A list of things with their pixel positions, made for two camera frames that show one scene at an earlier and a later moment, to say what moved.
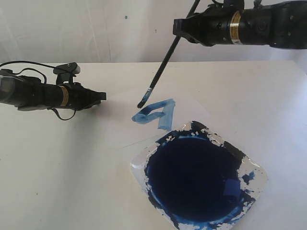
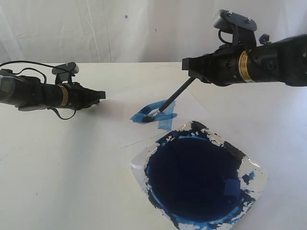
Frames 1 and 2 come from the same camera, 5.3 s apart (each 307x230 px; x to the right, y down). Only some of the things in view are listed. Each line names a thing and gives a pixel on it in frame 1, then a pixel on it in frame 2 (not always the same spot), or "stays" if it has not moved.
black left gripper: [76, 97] stays
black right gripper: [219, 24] to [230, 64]
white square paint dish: [197, 179] stays
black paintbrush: [145, 96] to [150, 118]
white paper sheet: [121, 125] stays
